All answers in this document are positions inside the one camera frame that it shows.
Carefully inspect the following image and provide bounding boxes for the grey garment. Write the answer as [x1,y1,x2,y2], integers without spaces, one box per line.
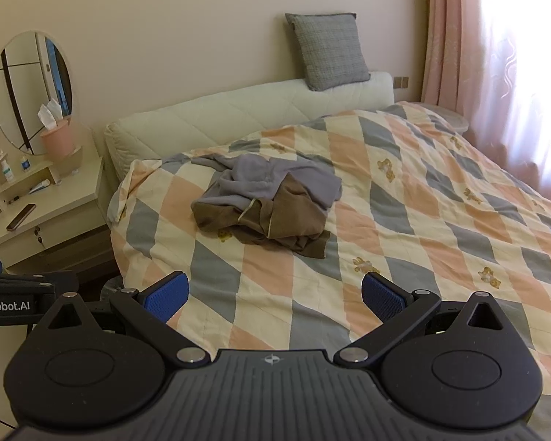
[192,153,341,211]

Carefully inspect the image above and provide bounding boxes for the cream dressing table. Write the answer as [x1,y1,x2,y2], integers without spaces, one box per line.
[0,125,113,273]

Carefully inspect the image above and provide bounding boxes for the dark smartphone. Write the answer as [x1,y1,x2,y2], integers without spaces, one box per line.
[7,203,36,232]

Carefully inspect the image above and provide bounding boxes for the checkered patchwork quilt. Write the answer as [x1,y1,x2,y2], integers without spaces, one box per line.
[107,103,551,440]

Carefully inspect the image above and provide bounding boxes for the brown garment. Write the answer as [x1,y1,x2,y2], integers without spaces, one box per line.
[192,174,330,259]

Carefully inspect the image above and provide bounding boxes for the white lotion bottle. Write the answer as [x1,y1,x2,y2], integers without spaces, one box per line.
[1,159,14,182]

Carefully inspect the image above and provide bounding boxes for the pink tissue holder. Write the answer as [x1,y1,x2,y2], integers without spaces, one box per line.
[37,98,75,162]

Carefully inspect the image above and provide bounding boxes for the cream padded headboard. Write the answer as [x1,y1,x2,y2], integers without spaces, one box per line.
[104,72,394,179]

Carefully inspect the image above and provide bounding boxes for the round vanity mirror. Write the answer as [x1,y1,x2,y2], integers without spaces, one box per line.
[0,31,72,155]

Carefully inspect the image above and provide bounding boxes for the grey plaid pillow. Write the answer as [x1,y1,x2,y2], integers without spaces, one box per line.
[285,13,370,92]

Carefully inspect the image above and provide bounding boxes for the pink curtain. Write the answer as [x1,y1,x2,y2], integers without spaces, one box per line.
[422,0,551,199]

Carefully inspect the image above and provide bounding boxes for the wall power socket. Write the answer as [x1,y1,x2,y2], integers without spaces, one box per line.
[393,77,409,89]

